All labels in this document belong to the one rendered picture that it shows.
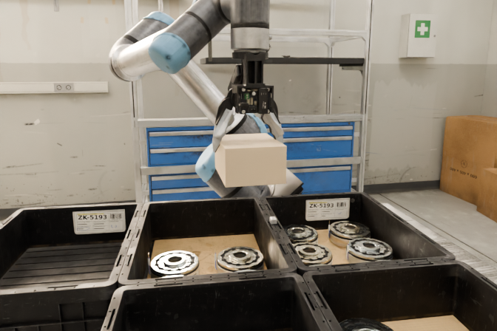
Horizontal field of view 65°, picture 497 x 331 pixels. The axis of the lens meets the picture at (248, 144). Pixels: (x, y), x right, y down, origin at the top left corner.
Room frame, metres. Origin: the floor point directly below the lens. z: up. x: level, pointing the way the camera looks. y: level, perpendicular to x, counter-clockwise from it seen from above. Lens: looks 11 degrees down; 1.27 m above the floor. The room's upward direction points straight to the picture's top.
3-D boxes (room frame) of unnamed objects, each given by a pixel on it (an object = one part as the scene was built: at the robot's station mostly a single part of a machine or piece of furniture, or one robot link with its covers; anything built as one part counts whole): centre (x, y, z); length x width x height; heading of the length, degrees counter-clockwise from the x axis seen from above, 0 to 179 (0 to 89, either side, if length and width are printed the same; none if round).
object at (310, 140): (2.81, -0.45, 0.60); 0.72 x 0.03 x 0.56; 102
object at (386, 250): (0.83, -0.28, 0.86); 0.10 x 0.10 x 0.01
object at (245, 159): (0.80, 0.00, 1.08); 0.16 x 0.12 x 0.07; 12
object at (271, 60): (3.00, -0.25, 1.32); 1.20 x 0.45 x 0.06; 102
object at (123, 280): (0.78, 0.09, 0.92); 0.40 x 0.30 x 0.02; 8
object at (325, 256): (0.81, -0.14, 0.86); 0.10 x 0.10 x 0.01
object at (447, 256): (0.82, -0.21, 0.92); 0.40 x 0.30 x 0.02; 8
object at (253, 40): (0.78, -0.01, 1.32); 0.08 x 0.08 x 0.05
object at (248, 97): (0.77, 0.00, 1.24); 0.09 x 0.08 x 0.12; 12
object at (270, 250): (0.78, 0.09, 0.87); 0.40 x 0.30 x 0.11; 8
